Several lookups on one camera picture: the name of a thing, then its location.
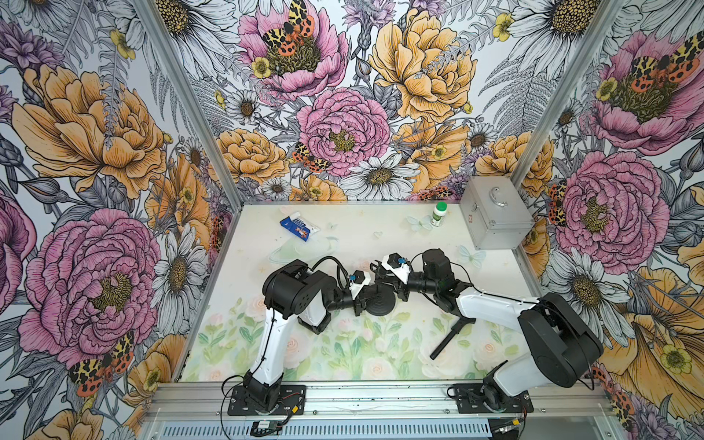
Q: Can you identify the black round stand base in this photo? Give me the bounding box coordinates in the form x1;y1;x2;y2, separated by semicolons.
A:
361;284;396;316

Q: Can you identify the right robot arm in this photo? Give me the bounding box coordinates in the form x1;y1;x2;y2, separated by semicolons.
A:
370;249;604;413

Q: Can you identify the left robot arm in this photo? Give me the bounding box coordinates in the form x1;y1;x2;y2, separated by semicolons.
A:
242;260;375;414

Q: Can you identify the white green-capped pill bottle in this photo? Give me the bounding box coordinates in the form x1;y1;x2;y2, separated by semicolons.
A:
431;202;447;227

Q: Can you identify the blue gauze bandage packet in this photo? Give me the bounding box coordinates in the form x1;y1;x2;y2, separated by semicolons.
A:
280;212;320;242

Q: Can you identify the silver first aid case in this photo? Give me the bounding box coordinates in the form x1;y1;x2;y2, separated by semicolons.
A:
459;176;534;250

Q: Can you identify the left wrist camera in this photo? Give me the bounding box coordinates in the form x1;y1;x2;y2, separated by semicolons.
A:
349;271;372;300

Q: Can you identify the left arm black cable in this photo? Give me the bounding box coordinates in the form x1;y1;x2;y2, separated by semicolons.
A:
310;255;353;288

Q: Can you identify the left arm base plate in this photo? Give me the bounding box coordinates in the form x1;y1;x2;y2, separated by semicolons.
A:
225;384;307;416

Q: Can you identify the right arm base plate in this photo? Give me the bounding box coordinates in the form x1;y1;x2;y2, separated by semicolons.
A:
445;382;534;414

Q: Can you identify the white vented cable duct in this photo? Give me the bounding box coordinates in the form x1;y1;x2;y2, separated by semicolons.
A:
154;419;492;439

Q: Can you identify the aluminium front rail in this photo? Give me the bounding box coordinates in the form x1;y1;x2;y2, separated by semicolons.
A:
145;381;613;422

